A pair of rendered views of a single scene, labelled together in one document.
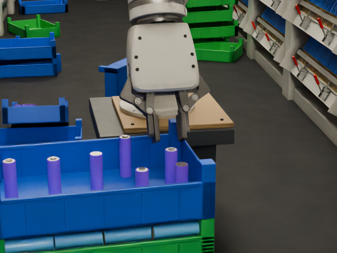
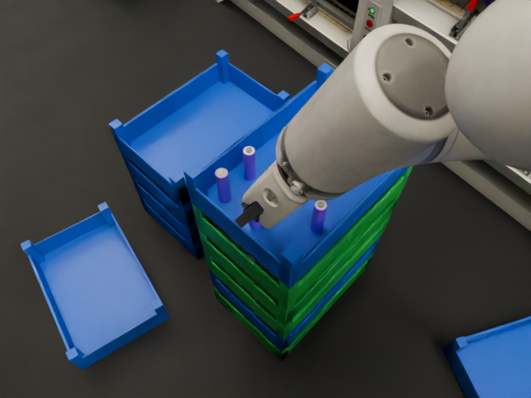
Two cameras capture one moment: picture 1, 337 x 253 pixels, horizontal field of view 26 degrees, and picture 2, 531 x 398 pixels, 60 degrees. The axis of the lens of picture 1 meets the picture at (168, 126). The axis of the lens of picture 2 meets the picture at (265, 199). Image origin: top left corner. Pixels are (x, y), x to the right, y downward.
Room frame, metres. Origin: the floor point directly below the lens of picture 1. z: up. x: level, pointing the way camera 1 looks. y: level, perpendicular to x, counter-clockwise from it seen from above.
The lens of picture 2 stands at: (1.27, -0.17, 0.98)
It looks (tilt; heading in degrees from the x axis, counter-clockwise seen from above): 57 degrees down; 147
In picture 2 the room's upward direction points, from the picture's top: straight up
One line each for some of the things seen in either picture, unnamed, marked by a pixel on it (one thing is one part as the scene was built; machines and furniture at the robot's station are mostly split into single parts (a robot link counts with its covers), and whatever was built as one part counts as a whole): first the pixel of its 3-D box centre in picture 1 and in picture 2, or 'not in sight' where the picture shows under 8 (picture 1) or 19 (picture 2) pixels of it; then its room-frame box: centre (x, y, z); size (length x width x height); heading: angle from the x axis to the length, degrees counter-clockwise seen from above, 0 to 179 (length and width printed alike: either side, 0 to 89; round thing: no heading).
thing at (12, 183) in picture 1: (10, 180); not in sight; (0.94, 0.22, 0.44); 0.02 x 0.02 x 0.06
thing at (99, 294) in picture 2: not in sight; (94, 280); (0.73, -0.27, 0.04); 0.30 x 0.20 x 0.08; 0
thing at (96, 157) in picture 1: (96, 174); not in sight; (0.96, 0.10, 0.44); 0.02 x 0.02 x 0.06
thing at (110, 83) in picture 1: (129, 84); not in sight; (2.66, 0.15, 0.10); 0.30 x 0.08 x 0.20; 153
